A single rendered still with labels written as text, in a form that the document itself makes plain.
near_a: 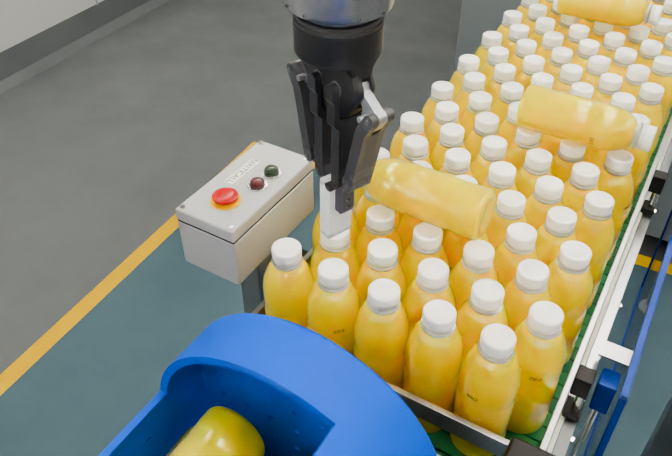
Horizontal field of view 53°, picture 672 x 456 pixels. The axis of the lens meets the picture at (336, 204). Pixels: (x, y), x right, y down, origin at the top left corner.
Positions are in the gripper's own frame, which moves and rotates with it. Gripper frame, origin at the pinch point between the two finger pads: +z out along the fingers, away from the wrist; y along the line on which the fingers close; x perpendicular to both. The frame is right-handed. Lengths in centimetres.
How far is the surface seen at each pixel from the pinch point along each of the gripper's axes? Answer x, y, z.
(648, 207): 72, 0, 35
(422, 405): 6.4, 9.6, 28.3
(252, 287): 3.5, -26.4, 36.0
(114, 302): 4, -127, 127
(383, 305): 5.9, 1.8, 17.1
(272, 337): -13.1, 8.5, 3.0
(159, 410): -21.8, 0.1, 16.1
